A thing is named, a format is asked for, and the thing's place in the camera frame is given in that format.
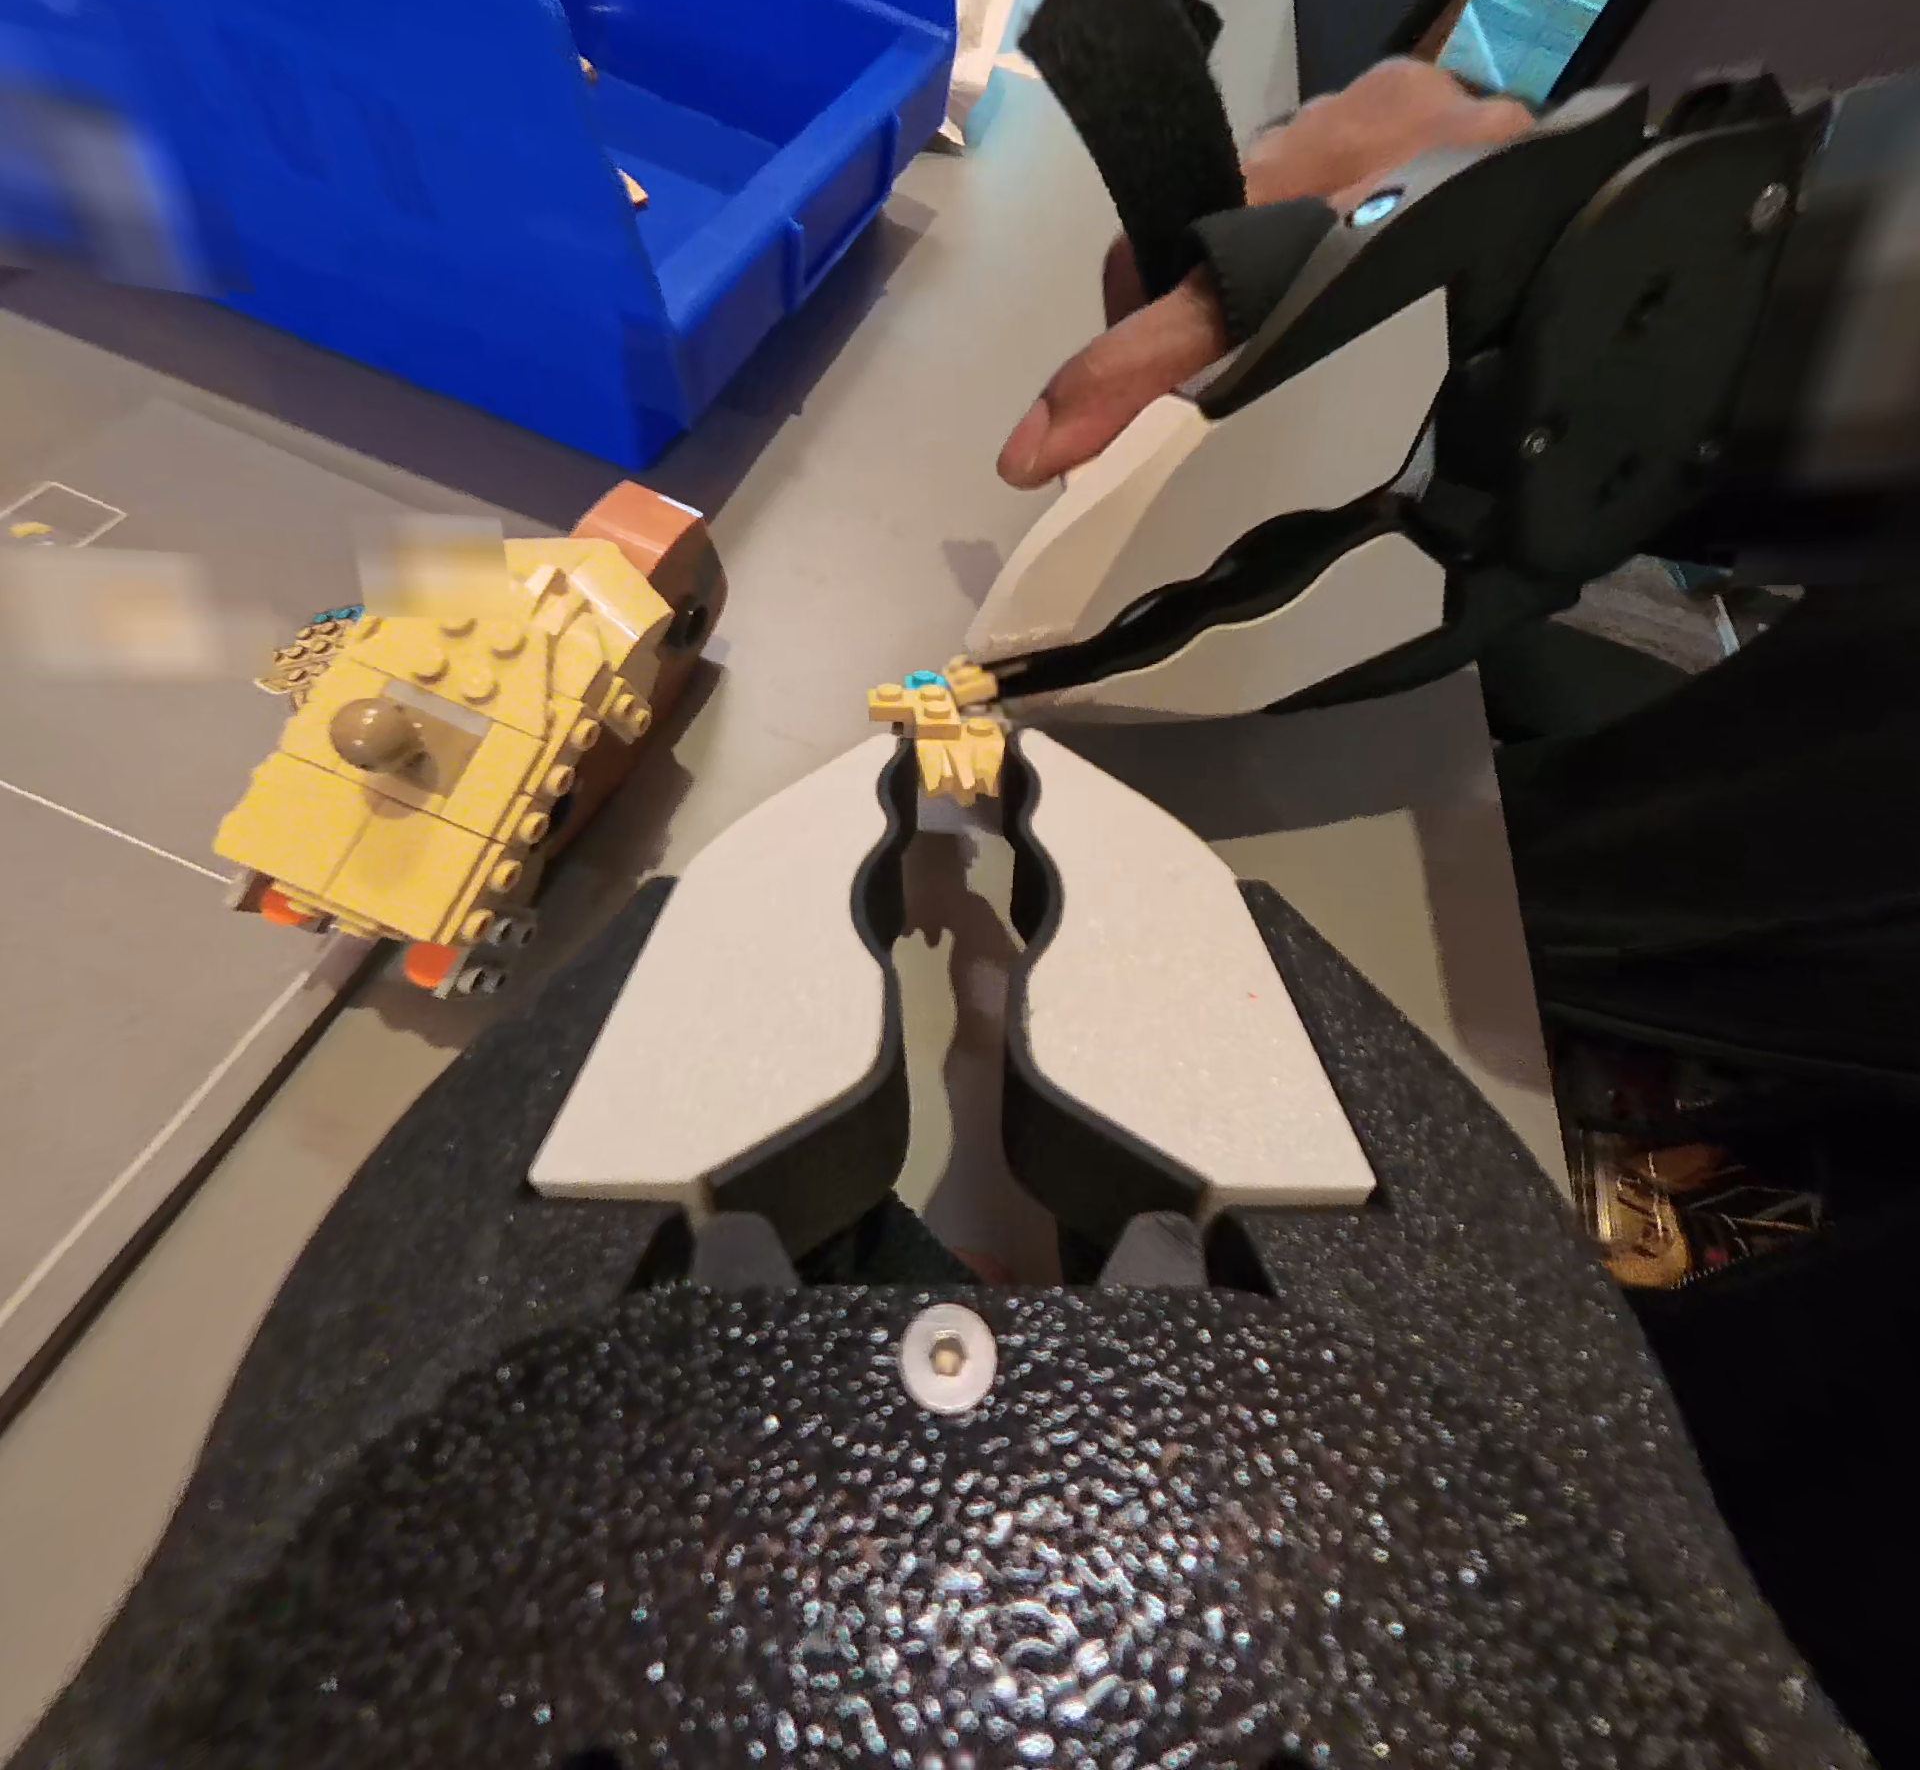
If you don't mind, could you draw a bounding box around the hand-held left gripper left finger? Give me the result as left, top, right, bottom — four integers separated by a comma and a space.
526, 731, 919, 1224

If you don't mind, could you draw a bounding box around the tan and brown brick model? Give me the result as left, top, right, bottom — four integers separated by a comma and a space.
211, 478, 730, 1007

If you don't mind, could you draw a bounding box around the person's right hand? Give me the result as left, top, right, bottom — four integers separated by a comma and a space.
998, 57, 1539, 490

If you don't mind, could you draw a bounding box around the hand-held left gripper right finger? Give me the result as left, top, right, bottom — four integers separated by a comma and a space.
994, 728, 1381, 1220

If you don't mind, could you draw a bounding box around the black bag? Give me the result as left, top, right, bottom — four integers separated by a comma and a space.
1501, 734, 1920, 1770

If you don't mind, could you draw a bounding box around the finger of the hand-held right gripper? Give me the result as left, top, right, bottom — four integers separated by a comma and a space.
962, 286, 1453, 674
998, 496, 1449, 726

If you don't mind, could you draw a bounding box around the blue plastic bin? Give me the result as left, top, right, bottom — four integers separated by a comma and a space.
0, 0, 962, 473

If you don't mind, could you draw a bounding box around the white printed paper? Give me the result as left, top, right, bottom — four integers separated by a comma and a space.
939, 0, 1039, 159

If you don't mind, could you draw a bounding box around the colourful printed packaging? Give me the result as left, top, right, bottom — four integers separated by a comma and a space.
1551, 1036, 1839, 1292

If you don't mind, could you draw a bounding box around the grey building instruction booklet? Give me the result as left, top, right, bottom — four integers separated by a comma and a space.
0, 307, 602, 1433

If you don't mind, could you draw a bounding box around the light grey desk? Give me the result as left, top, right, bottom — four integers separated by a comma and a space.
0, 58, 1577, 1441

